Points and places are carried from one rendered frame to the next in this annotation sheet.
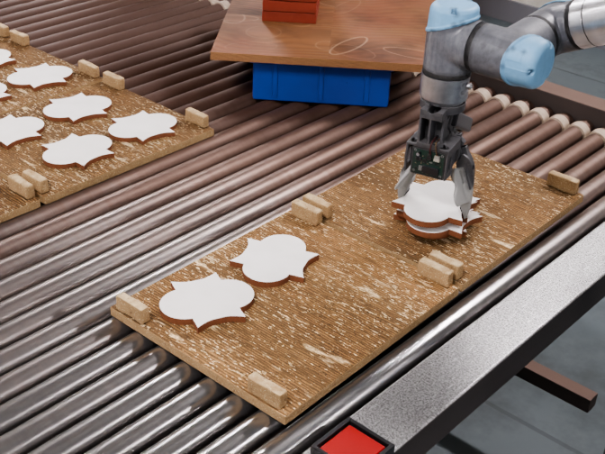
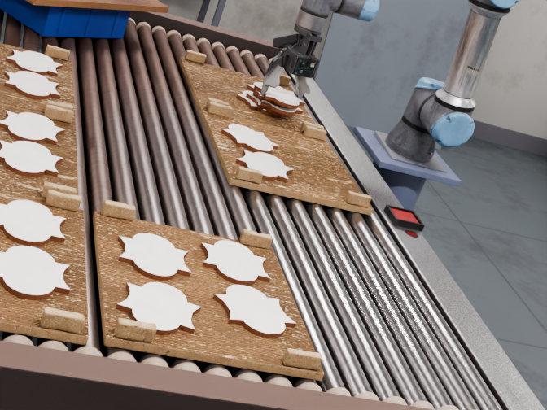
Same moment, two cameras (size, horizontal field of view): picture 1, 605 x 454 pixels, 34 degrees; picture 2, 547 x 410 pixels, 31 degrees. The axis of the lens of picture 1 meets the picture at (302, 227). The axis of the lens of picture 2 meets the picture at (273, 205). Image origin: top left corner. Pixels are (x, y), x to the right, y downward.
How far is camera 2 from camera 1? 1.98 m
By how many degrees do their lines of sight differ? 54
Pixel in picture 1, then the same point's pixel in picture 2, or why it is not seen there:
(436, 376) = (372, 182)
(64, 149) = (26, 85)
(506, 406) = not seen: hidden behind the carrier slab
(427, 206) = (282, 97)
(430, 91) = (314, 24)
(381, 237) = (261, 119)
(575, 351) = not seen: hidden behind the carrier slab
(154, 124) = (41, 60)
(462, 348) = (361, 168)
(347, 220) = (234, 112)
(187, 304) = (264, 168)
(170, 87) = not seen: outside the picture
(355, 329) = (329, 167)
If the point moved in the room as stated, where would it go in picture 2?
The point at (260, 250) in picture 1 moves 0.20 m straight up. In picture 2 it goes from (239, 134) to (266, 58)
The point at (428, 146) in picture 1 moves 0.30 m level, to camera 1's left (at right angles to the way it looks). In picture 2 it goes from (309, 58) to (240, 59)
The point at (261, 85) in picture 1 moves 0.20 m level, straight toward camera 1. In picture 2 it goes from (51, 24) to (104, 54)
